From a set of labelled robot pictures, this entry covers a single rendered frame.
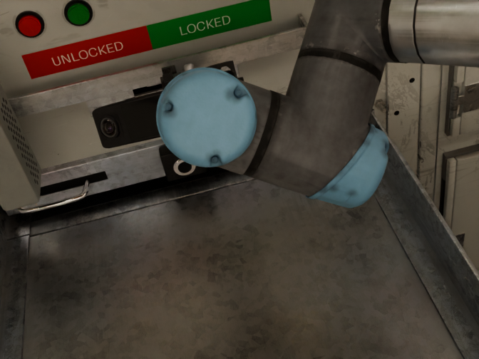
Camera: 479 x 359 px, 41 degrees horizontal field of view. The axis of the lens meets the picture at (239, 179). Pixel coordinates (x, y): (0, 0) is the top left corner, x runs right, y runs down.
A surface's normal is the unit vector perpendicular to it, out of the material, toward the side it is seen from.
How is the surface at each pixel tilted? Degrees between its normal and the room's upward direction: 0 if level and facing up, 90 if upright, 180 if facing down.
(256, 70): 90
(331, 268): 0
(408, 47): 102
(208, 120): 60
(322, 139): 45
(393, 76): 90
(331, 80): 39
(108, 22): 90
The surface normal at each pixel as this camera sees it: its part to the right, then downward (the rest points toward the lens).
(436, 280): -0.15, -0.74
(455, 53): -0.52, 0.75
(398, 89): 0.20, 0.63
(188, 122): 0.12, 0.18
